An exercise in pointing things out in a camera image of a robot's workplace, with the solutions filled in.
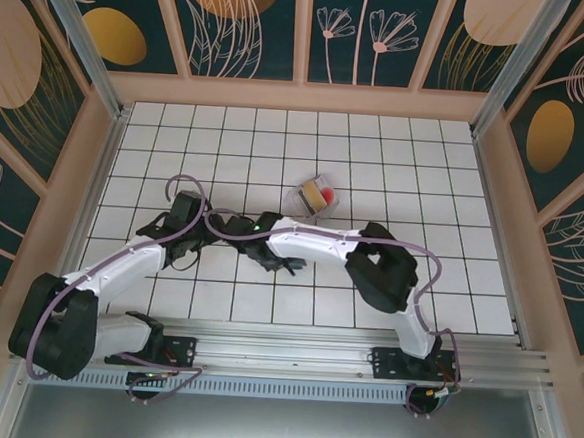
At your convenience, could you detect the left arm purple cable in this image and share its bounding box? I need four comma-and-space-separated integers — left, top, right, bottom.
23, 162, 219, 409

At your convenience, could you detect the clear acrylic card box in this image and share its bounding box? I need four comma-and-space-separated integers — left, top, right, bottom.
283, 170, 342, 224

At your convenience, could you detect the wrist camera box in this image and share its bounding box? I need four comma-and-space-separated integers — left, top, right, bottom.
169, 189, 209, 224
223, 214, 255, 241

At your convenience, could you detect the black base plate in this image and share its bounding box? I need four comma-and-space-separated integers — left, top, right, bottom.
370, 344, 465, 388
104, 329, 201, 372

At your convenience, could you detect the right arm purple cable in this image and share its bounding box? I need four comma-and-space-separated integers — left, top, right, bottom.
192, 206, 474, 423

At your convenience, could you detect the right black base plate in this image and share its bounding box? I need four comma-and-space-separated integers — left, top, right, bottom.
370, 344, 465, 388

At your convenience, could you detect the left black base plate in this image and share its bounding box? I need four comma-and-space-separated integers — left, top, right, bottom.
104, 329, 201, 372

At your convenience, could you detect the gold credit card stack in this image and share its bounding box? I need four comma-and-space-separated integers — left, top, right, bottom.
299, 179, 329, 208

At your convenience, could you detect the grey metal sheet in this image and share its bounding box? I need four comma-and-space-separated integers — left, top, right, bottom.
5, 354, 570, 438

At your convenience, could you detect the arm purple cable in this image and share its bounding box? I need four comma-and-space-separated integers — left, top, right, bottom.
192, 206, 474, 423
23, 162, 219, 409

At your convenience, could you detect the grey slotted cable duct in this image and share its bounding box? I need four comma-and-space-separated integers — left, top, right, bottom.
27, 358, 410, 410

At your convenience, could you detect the aluminium frame post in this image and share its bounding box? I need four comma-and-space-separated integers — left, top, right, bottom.
18, 0, 138, 121
469, 0, 572, 145

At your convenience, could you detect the aluminium table edge rail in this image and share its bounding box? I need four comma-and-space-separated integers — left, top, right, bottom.
38, 104, 130, 331
456, 130, 549, 352

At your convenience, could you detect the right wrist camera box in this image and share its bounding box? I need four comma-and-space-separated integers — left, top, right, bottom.
223, 214, 255, 241

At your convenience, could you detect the teal leather card holder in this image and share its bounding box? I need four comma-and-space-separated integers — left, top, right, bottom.
240, 245, 292, 276

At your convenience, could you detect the aluminium mounting rail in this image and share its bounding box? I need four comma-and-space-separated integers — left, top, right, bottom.
8, 304, 563, 400

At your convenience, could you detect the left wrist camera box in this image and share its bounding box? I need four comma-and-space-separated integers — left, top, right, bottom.
169, 189, 209, 224

